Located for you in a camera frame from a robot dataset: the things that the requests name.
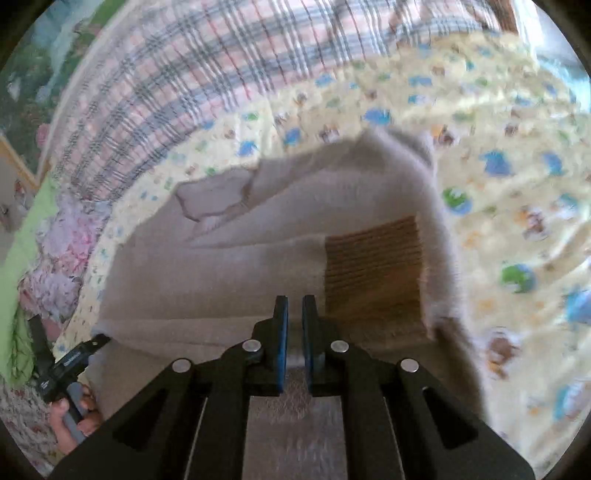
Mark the pink floral cloth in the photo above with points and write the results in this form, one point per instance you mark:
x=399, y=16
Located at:
x=69, y=258

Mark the light green cloth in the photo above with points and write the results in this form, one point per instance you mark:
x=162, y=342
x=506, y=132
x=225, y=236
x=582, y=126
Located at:
x=16, y=295

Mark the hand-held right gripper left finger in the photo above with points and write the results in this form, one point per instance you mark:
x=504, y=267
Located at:
x=282, y=350

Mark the yellow animal print blanket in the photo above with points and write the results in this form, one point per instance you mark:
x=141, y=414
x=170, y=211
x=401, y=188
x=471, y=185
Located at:
x=508, y=194

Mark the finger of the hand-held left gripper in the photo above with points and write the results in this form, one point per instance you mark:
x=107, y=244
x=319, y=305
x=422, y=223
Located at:
x=99, y=341

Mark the brown wooden furniture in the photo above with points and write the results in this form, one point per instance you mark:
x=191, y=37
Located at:
x=501, y=16

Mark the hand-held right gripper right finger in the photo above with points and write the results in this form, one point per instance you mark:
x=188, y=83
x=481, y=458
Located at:
x=307, y=350

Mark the person's left hand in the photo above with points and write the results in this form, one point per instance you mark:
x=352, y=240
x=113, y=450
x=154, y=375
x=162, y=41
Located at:
x=59, y=422

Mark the pink blue plaid sheet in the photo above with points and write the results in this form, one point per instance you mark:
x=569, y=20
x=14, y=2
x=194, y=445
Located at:
x=184, y=83

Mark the wooden frame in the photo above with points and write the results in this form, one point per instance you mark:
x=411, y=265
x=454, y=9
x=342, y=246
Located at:
x=18, y=164

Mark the beige fleece garment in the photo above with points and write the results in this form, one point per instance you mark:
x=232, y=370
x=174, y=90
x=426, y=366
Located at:
x=258, y=258

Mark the landscape wall poster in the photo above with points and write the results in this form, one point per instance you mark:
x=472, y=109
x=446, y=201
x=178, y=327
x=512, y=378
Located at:
x=41, y=69

